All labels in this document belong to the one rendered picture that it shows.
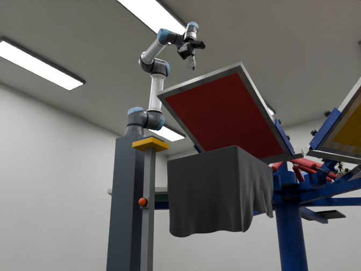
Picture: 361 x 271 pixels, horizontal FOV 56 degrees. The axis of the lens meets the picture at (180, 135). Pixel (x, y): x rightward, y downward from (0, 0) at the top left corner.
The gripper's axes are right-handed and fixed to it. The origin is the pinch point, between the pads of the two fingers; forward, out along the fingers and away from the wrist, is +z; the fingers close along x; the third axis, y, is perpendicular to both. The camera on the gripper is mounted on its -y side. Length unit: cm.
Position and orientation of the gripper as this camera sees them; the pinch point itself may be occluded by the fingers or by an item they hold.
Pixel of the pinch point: (187, 61)
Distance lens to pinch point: 202.4
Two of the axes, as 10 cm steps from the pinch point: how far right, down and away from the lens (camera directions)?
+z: -1.6, 7.9, -5.9
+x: -5.6, -5.7, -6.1
